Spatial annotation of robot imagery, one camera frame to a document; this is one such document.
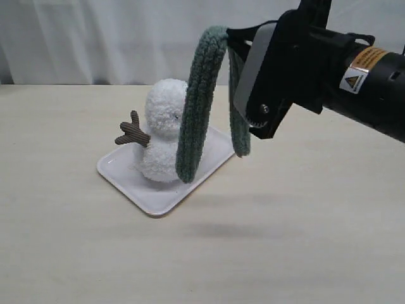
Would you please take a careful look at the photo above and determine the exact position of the green knitted scarf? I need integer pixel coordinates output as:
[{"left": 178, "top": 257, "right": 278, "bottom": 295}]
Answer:
[{"left": 175, "top": 25, "right": 251, "bottom": 184}]

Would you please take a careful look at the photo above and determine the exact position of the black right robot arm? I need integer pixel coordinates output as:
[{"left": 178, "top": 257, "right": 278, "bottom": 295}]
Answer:
[{"left": 226, "top": 1, "right": 404, "bottom": 141}]

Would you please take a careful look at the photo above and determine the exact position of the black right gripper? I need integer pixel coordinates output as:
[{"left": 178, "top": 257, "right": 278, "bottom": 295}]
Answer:
[{"left": 227, "top": 1, "right": 360, "bottom": 139}]

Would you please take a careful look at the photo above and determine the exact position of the white backdrop curtain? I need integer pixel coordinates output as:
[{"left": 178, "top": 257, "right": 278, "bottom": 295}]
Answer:
[{"left": 0, "top": 0, "right": 405, "bottom": 86}]

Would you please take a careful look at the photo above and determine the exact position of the white rectangular plastic tray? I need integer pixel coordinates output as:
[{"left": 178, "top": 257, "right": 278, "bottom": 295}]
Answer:
[{"left": 96, "top": 127, "right": 235, "bottom": 217}]

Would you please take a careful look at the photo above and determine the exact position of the white plush snowman toy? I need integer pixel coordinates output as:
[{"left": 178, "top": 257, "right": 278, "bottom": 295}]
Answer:
[{"left": 115, "top": 79, "right": 187, "bottom": 183}]

